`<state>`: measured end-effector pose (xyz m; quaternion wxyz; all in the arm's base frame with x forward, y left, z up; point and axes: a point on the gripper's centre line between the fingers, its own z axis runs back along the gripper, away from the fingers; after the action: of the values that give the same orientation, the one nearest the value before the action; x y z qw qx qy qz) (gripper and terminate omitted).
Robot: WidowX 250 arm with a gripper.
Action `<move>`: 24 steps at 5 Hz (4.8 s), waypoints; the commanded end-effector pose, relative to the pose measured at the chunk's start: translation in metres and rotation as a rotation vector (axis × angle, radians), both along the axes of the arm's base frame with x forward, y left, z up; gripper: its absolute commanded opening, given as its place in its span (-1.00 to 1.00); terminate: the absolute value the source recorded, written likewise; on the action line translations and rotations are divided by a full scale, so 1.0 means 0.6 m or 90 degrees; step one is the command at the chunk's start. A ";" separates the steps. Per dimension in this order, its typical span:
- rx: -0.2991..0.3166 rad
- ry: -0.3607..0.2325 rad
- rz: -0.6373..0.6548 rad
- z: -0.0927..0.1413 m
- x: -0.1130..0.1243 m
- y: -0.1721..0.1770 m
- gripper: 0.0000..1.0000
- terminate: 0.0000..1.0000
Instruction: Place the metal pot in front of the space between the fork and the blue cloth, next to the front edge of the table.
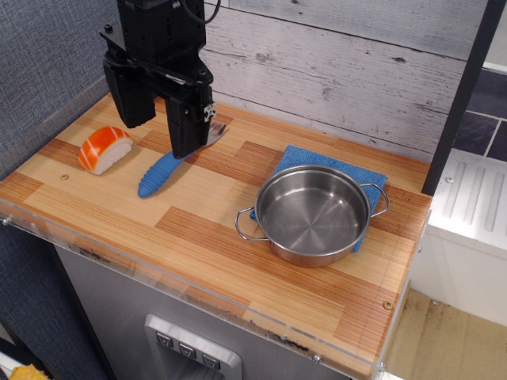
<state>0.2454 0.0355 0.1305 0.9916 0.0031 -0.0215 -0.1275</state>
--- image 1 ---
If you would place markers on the yellow object bottom left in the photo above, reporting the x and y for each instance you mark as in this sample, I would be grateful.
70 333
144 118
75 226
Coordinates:
27 373

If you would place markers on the silver steel pot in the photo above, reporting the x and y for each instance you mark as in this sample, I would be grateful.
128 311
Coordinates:
313 215

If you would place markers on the silver dispenser panel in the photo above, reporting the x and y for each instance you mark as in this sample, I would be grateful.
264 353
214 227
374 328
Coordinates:
181 354

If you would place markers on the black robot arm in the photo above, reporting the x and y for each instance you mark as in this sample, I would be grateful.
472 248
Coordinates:
155 52

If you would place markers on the white side cabinet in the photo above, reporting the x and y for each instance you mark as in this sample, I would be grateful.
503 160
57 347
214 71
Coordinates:
461 258

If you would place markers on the salmon sushi toy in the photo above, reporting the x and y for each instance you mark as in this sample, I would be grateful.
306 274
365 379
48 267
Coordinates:
105 147

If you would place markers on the blue handled metal fork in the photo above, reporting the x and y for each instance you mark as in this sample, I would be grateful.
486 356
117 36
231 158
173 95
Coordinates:
160 172

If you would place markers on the dark vertical post right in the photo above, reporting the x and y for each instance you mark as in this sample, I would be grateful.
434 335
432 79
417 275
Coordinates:
481 46

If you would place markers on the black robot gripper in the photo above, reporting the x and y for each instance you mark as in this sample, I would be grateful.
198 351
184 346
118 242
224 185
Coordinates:
154 51

